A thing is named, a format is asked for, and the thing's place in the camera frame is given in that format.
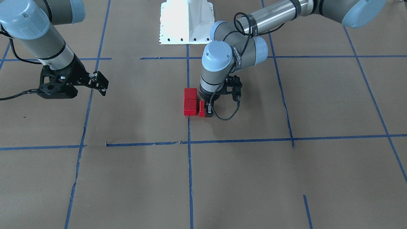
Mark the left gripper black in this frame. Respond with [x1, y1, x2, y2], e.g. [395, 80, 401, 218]
[199, 89, 221, 117]

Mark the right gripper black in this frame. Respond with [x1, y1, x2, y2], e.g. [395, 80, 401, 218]
[37, 55, 109, 100]

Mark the red block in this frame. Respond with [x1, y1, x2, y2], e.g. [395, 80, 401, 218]
[183, 99, 198, 116]
[198, 100, 206, 117]
[183, 87, 197, 100]

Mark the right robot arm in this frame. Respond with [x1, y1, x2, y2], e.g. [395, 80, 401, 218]
[0, 0, 109, 100]

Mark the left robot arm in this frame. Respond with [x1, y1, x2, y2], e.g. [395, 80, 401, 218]
[199, 0, 386, 117]

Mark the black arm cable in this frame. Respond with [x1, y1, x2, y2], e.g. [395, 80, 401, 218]
[210, 12, 286, 121]

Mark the white pedestal column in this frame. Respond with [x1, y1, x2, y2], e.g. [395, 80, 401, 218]
[159, 0, 215, 45]

